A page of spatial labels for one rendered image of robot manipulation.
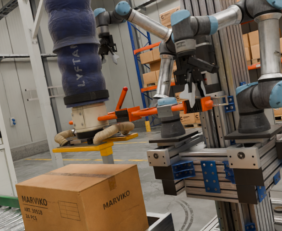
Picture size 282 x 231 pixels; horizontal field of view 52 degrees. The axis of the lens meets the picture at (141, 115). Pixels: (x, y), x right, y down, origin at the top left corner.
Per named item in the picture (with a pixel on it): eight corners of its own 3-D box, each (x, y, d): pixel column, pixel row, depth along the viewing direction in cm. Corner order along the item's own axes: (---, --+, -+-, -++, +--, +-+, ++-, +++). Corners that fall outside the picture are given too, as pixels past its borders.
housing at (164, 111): (157, 118, 117) (155, 107, 117) (166, 115, 122) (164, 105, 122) (172, 116, 113) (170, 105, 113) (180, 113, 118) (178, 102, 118)
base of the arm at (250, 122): (245, 128, 153) (242, 109, 152) (274, 125, 143) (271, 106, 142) (233, 134, 142) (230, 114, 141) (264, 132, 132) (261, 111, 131)
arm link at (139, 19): (187, 52, 173) (113, 12, 159) (179, 55, 183) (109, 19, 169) (193, 34, 174) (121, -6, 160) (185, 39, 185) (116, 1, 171)
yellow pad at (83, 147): (52, 152, 146) (50, 143, 145) (67, 148, 154) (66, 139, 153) (99, 151, 125) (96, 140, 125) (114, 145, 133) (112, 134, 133)
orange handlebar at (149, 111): (55, 128, 160) (53, 122, 160) (94, 118, 184) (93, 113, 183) (210, 108, 103) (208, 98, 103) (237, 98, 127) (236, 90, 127)
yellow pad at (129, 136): (80, 144, 161) (78, 135, 160) (93, 140, 169) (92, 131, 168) (126, 140, 140) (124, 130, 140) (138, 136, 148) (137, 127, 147)
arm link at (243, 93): (250, 108, 150) (246, 83, 149) (272, 107, 138) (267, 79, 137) (233, 113, 145) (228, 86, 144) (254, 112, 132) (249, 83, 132)
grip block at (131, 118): (115, 123, 130) (113, 110, 129) (129, 119, 137) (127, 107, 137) (129, 122, 124) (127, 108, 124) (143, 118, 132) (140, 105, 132)
